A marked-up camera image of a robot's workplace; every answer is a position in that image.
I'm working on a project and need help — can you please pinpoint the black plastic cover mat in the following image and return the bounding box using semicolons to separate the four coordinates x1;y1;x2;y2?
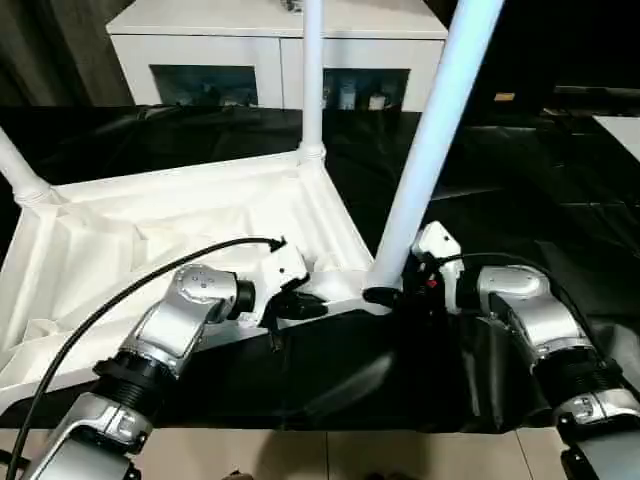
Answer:
0;104;640;435

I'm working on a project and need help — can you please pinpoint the white sideboard with glass doors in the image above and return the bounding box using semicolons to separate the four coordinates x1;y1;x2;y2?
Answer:
106;0;449;112

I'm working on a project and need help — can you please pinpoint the grey curtain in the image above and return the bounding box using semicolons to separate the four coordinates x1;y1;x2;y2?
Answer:
0;0;135;107

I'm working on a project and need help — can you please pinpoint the white flat board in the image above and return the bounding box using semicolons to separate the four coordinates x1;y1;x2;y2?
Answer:
592;114;640;164

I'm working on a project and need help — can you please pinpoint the white plastic table leg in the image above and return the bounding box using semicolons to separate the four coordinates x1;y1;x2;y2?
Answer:
298;0;327;164
362;0;506;294
0;127;54;207

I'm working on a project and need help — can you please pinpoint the white plastic table top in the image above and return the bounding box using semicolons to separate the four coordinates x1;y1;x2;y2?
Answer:
0;149;401;401

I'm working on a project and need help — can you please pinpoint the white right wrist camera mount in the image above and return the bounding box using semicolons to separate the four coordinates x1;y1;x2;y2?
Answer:
410;221;464;315

